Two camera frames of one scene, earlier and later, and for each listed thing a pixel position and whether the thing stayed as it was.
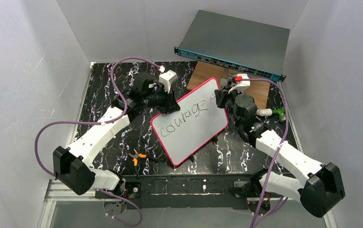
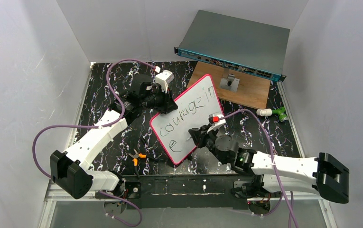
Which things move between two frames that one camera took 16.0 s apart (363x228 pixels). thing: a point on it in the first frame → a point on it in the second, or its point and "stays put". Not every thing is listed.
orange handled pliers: [135, 159] stays put
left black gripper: [171, 101] stays put
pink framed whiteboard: [198, 119] stays put
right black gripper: [220, 98] → [203, 136]
